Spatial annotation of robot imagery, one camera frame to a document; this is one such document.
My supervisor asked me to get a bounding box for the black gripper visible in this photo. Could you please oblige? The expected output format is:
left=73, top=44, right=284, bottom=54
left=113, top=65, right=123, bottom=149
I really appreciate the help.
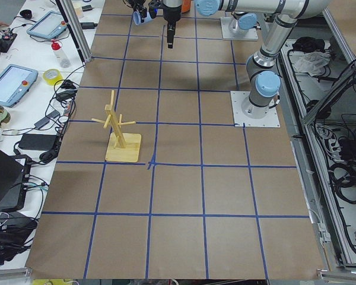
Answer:
left=127, top=0, right=162, bottom=13
left=162, top=0, right=182, bottom=49

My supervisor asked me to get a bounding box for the light blue plastic cup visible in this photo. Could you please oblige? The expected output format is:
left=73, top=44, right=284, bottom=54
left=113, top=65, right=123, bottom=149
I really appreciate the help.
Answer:
left=133, top=10, right=152, bottom=26

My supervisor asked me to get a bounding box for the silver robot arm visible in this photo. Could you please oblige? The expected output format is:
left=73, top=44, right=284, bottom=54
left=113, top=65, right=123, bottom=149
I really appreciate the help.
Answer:
left=194, top=0, right=330, bottom=119
left=123, top=1, right=257, bottom=32

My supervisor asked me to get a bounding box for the far blue teach pendant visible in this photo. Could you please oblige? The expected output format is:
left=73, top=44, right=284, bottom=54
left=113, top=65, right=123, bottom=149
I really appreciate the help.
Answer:
left=27, top=11, right=67, bottom=40

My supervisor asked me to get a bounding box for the blue teach pendant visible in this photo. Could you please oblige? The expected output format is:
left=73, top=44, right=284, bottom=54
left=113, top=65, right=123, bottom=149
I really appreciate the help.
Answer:
left=0, top=64, right=39, bottom=107
left=27, top=11, right=67, bottom=40

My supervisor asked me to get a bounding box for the clear bottle red cap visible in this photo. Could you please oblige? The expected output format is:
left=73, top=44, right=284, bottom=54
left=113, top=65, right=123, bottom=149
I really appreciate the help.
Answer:
left=51, top=40, right=71, bottom=68

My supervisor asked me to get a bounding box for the yellow tape roll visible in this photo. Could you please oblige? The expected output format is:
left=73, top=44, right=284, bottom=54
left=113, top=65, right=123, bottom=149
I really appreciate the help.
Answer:
left=42, top=68, right=63, bottom=86

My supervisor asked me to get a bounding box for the wooden mug tree stand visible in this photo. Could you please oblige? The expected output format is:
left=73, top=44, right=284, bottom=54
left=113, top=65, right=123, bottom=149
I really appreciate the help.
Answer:
left=91, top=90, right=142, bottom=163

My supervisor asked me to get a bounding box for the white crumpled cloth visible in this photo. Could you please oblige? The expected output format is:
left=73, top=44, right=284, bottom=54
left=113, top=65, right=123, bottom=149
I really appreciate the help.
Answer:
left=294, top=52, right=331, bottom=76

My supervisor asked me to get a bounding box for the near blue teach pendant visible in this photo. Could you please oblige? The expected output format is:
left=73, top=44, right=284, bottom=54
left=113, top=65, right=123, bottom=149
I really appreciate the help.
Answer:
left=0, top=64, right=39, bottom=107

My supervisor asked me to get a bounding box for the black power adapter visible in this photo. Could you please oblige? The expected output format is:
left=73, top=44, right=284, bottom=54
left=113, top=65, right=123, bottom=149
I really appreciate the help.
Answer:
left=18, top=134, right=57, bottom=151

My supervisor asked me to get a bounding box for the black laptop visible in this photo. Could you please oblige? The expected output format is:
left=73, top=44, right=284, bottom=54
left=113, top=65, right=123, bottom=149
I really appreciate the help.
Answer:
left=0, top=150, right=31, bottom=213

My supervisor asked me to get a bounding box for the aluminium frame post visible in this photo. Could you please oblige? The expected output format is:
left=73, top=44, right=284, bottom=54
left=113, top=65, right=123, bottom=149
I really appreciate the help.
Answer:
left=55, top=0, right=92, bottom=64

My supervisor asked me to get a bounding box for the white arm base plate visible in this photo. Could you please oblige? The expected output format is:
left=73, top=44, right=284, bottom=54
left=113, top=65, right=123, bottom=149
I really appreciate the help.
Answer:
left=220, top=17, right=258, bottom=41
left=230, top=91, right=280, bottom=128

